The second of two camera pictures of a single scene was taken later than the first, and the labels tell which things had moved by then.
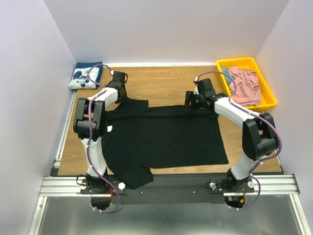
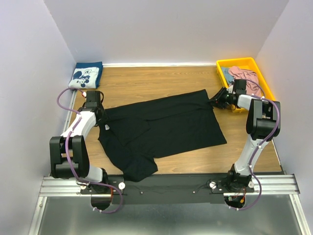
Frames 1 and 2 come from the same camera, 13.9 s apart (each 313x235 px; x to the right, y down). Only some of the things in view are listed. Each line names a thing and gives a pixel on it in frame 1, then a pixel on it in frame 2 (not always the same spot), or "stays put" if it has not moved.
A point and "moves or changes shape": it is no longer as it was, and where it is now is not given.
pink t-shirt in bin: x=248 y=92 stays put
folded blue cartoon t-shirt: x=79 y=80 stays put
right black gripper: x=190 y=97 to x=216 y=97
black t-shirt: x=136 y=138 moves or changes shape
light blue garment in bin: x=229 y=77 stays put
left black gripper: x=122 y=98 to x=104 y=118
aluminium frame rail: x=263 y=185 stays put
